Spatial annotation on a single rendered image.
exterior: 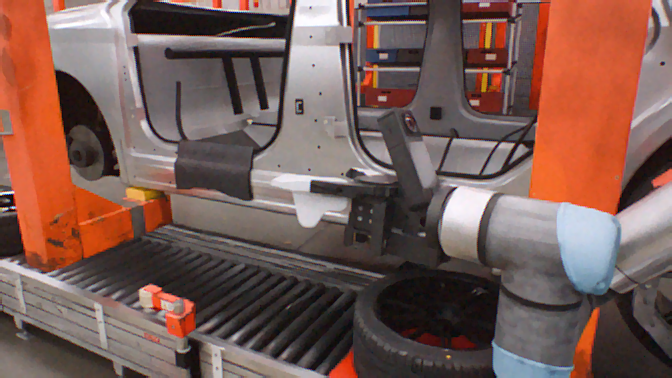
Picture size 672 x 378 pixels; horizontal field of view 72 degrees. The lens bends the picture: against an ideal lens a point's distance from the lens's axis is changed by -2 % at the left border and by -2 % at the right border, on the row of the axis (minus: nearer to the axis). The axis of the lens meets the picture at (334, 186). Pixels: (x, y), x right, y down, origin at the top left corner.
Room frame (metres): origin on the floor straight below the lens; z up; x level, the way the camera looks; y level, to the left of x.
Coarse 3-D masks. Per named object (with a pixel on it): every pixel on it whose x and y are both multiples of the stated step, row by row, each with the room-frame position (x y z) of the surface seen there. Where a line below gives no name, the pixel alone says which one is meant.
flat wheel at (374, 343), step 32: (384, 288) 1.65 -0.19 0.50; (416, 288) 1.72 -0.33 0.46; (448, 288) 1.72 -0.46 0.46; (480, 288) 1.65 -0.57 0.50; (384, 320) 1.42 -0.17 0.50; (416, 320) 1.46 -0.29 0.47; (448, 320) 1.52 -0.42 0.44; (480, 320) 1.64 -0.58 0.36; (384, 352) 1.27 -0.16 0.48; (416, 352) 1.23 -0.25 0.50; (448, 352) 1.23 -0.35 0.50; (480, 352) 1.23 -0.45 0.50
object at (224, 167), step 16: (192, 144) 2.08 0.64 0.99; (208, 144) 2.04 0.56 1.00; (224, 144) 2.01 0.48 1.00; (176, 160) 2.09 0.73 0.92; (192, 160) 2.05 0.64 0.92; (208, 160) 2.02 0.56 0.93; (224, 160) 1.97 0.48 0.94; (240, 160) 1.93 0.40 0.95; (176, 176) 2.07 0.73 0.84; (192, 176) 2.04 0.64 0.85; (208, 176) 1.98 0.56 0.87; (224, 176) 1.94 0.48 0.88; (240, 176) 1.90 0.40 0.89; (224, 192) 1.95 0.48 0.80; (240, 192) 1.91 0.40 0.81
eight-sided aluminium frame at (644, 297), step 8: (656, 280) 1.04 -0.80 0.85; (640, 288) 1.05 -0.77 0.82; (648, 288) 1.04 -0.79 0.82; (656, 288) 1.04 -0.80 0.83; (640, 296) 1.05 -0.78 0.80; (648, 296) 1.04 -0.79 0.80; (632, 304) 1.09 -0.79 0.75; (640, 304) 1.05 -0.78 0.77; (648, 304) 1.04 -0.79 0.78; (640, 312) 1.04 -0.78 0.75; (648, 312) 1.04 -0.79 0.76; (656, 312) 1.07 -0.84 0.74; (640, 320) 1.04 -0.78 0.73; (648, 320) 1.03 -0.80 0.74; (656, 320) 1.03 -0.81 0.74; (664, 320) 1.06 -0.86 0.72; (648, 328) 1.04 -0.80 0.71; (656, 328) 1.03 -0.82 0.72; (664, 328) 1.02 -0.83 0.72; (656, 336) 1.03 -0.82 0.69; (664, 336) 1.02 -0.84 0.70; (664, 344) 1.02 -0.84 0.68
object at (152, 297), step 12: (144, 288) 1.63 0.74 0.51; (156, 288) 1.63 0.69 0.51; (144, 300) 1.60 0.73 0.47; (156, 300) 1.59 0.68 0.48; (168, 300) 1.56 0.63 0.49; (192, 312) 1.46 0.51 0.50; (168, 324) 1.44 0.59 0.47; (180, 324) 1.41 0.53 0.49; (192, 324) 1.46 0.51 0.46; (180, 336) 1.41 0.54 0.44
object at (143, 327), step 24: (0, 264) 2.08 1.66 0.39; (24, 288) 1.98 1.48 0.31; (48, 288) 1.89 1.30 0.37; (72, 288) 1.84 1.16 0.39; (24, 312) 1.99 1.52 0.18; (72, 312) 1.81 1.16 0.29; (96, 312) 1.72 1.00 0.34; (120, 312) 1.66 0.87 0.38; (144, 312) 1.65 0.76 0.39; (144, 336) 1.60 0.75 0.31; (168, 336) 1.54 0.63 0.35; (192, 336) 1.48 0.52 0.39; (216, 360) 1.42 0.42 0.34; (240, 360) 1.38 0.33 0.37; (264, 360) 1.35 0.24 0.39
